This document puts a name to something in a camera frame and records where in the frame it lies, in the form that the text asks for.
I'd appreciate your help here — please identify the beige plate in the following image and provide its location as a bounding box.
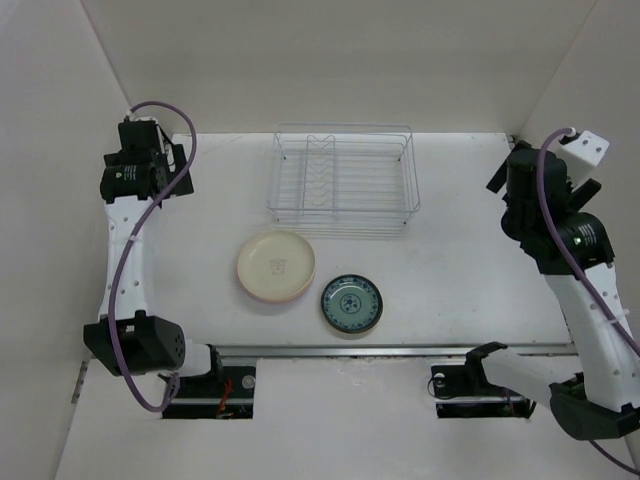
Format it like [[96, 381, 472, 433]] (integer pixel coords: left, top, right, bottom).
[[236, 230, 316, 285]]

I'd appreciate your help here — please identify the green blue floral plate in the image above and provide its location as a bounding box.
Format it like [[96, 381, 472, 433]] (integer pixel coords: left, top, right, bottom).
[[320, 274, 384, 335]]

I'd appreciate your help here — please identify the orange plate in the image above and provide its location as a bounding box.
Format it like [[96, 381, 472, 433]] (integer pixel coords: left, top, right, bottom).
[[242, 280, 313, 304]]

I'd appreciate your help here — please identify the pink plate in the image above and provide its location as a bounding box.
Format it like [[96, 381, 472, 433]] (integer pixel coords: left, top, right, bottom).
[[246, 291, 306, 305]]

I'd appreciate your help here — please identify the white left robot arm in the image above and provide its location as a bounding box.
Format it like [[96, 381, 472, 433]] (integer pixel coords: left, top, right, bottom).
[[83, 117, 224, 397]]

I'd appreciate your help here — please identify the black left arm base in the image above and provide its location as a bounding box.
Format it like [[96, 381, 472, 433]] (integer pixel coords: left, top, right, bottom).
[[161, 359, 257, 420]]

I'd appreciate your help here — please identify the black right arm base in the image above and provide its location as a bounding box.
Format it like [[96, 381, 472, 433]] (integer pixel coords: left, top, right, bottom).
[[427, 355, 537, 420]]

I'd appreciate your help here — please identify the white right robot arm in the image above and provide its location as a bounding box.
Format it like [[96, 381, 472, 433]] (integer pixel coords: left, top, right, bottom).
[[463, 139, 639, 441]]

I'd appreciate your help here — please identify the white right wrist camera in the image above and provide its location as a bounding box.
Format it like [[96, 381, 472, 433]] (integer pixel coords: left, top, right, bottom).
[[556, 129, 610, 186]]

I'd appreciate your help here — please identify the white wire dish rack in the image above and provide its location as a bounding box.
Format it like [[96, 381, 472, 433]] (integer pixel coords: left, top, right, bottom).
[[267, 122, 421, 229]]

